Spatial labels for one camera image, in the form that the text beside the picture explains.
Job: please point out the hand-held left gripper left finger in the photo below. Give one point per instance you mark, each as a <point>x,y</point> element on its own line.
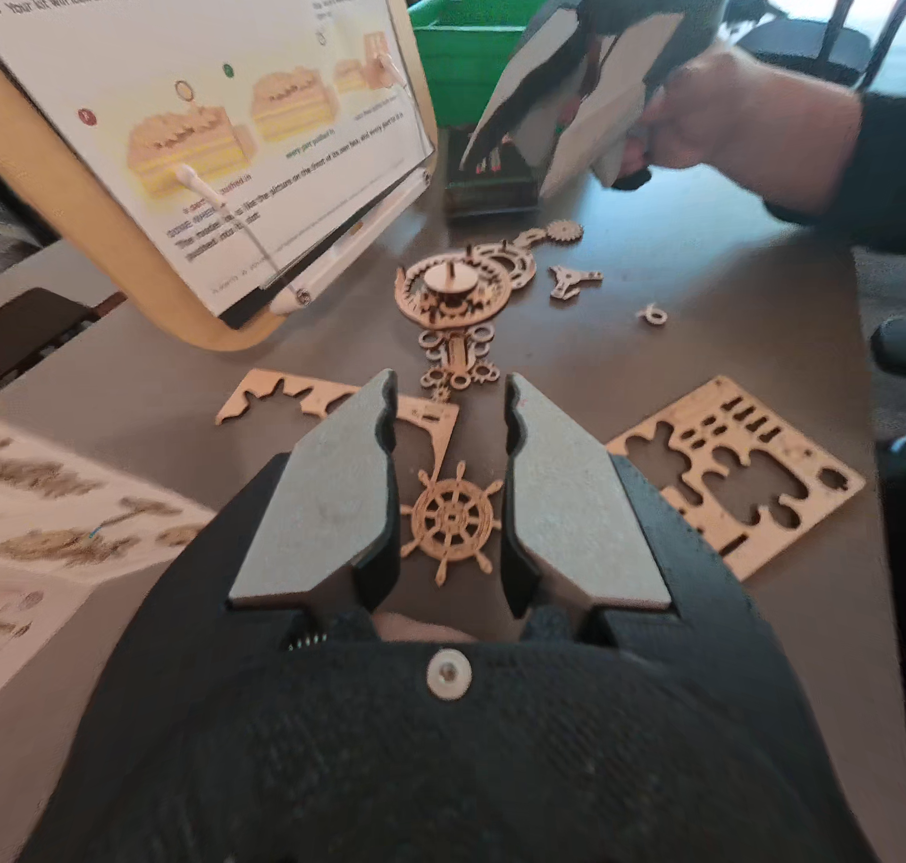
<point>318,516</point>

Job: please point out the jagged wooden sheet strip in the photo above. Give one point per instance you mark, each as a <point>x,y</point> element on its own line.
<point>269,395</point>

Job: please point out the small black screen device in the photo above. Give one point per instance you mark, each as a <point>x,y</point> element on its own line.
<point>488,190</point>

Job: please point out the wooden ship wheel part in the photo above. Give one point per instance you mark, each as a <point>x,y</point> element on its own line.
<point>451,519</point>

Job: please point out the person's right hand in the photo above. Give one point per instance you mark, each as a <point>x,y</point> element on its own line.
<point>743,126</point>

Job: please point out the small curled wooden part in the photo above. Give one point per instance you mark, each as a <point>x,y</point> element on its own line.
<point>662,319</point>

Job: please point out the folded paper instruction booklet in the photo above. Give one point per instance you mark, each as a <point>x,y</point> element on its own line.
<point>56,594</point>

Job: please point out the black office chair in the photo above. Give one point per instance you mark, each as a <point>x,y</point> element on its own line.
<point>800,41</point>

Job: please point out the wooden gear assembly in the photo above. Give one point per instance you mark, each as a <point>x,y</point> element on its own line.
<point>453,282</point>

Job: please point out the white printed instruction sheet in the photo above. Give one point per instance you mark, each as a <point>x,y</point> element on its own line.
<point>212,27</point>

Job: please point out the person's right forearm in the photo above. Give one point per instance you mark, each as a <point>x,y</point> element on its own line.
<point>885,169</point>

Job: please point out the green plastic bin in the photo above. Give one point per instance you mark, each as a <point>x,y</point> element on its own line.
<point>460,63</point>

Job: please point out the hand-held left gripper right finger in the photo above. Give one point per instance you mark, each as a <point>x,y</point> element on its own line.
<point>580,523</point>

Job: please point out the wooden sheet with cloud cut-outs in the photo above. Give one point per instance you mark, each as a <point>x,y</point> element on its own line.
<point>807,452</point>

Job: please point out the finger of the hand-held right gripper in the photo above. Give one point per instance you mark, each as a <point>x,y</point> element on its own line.
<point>609,112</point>
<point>538,70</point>

